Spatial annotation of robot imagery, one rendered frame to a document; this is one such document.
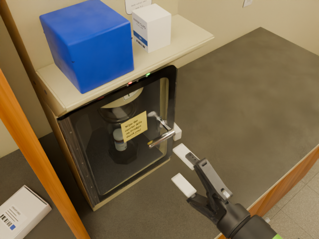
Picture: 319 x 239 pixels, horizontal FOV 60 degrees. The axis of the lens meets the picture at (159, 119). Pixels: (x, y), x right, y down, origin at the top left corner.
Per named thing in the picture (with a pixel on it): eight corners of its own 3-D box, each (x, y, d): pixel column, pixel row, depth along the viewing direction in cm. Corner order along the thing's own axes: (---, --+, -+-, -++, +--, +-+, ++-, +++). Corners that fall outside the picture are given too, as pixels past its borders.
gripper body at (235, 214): (247, 225, 65) (218, 196, 70) (256, 209, 58) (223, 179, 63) (225, 245, 62) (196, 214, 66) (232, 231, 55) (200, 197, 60)
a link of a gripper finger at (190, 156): (200, 172, 61) (201, 164, 59) (184, 157, 64) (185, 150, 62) (205, 168, 62) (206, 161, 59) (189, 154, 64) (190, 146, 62)
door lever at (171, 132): (139, 139, 78) (138, 133, 76) (165, 124, 81) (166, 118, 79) (150, 151, 75) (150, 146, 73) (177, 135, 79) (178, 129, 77)
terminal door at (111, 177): (93, 204, 85) (58, 116, 56) (171, 155, 98) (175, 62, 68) (94, 206, 85) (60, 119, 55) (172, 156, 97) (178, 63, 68)
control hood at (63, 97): (50, 111, 54) (32, 70, 47) (176, 51, 67) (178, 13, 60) (77, 148, 48) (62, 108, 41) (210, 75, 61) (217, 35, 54)
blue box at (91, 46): (54, 64, 48) (37, 14, 41) (104, 44, 52) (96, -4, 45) (81, 95, 42) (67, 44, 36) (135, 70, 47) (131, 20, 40)
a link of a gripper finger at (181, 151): (192, 170, 62) (192, 169, 62) (172, 151, 66) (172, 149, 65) (201, 163, 63) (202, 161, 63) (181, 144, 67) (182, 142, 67)
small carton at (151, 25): (133, 41, 53) (131, 10, 48) (155, 32, 55) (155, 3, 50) (148, 53, 50) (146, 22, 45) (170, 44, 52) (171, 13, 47)
